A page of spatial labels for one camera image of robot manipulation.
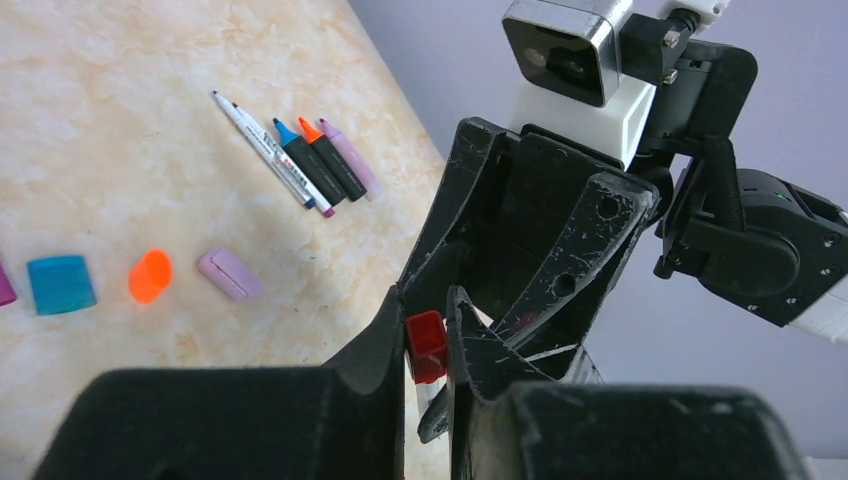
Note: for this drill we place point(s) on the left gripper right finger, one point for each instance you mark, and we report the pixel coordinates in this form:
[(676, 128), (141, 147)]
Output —
[(507, 420)]

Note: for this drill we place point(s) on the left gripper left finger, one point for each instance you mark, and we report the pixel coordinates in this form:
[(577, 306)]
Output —
[(343, 419)]

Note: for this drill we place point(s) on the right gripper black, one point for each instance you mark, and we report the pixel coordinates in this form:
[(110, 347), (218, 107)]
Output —
[(536, 232)]

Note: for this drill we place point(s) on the white marker red cap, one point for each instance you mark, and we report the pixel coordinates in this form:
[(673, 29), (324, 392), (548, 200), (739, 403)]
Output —
[(432, 403)]

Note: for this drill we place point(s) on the pale purple highlighter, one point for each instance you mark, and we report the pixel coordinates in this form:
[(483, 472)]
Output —
[(374, 189)]

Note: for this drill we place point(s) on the black highlighter orange cap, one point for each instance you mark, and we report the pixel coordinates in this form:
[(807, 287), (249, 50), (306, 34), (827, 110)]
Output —
[(333, 160)]

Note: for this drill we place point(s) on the pale purple highlighter cap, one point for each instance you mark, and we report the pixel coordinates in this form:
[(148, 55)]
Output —
[(227, 272)]

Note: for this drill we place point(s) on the black highlighter blue tip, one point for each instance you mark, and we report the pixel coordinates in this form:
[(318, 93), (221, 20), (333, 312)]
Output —
[(310, 163)]

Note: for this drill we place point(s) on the blue highlighter cap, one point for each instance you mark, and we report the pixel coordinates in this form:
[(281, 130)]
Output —
[(61, 284)]

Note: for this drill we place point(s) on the magenta marker cap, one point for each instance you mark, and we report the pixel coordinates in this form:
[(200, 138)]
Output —
[(8, 293)]

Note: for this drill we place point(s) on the white marker magenta end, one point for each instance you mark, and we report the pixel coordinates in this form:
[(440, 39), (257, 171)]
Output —
[(321, 202)]

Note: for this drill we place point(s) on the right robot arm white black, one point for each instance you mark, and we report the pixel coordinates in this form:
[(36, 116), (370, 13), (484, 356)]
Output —
[(759, 242)]

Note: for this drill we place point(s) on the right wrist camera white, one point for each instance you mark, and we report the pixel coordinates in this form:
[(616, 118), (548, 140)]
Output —
[(593, 69)]

